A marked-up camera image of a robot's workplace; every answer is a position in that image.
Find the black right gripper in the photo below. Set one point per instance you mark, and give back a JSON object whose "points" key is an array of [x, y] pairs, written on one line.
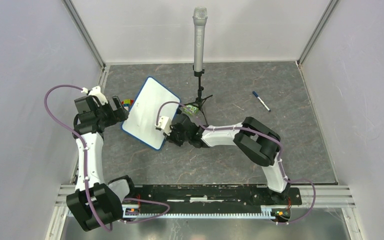
{"points": [[170, 138]]}

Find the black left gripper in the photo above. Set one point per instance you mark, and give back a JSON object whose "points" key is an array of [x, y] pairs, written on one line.
{"points": [[120, 114]]}

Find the blue framed whiteboard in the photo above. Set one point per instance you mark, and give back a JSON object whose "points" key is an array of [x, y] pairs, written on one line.
{"points": [[152, 101]]}

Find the whiteboard marker pen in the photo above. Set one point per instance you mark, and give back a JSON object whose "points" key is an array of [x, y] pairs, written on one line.
{"points": [[261, 101]]}

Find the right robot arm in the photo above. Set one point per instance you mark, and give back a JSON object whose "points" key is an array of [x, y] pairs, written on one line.
{"points": [[258, 142]]}

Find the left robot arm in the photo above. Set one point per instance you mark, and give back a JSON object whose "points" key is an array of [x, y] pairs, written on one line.
{"points": [[95, 203]]}

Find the colourful toy block stack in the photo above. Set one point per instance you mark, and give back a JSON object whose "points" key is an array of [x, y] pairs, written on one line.
{"points": [[127, 104]]}

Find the green toy block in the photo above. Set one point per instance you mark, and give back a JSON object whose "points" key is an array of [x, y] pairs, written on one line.
{"points": [[190, 109]]}

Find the black microphone tripod stand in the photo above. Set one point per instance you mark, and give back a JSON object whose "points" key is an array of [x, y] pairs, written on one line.
{"points": [[199, 100]]}

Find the silver microphone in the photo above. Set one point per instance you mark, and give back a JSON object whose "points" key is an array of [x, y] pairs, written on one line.
{"points": [[200, 16]]}

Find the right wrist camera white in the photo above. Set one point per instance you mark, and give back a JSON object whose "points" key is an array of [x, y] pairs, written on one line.
{"points": [[164, 124]]}

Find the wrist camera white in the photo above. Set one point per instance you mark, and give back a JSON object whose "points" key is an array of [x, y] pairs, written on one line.
{"points": [[96, 92], [164, 124]]}

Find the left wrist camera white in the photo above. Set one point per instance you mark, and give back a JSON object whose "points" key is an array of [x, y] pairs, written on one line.
{"points": [[96, 92]]}

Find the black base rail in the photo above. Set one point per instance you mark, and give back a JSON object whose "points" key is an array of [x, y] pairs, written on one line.
{"points": [[208, 199]]}

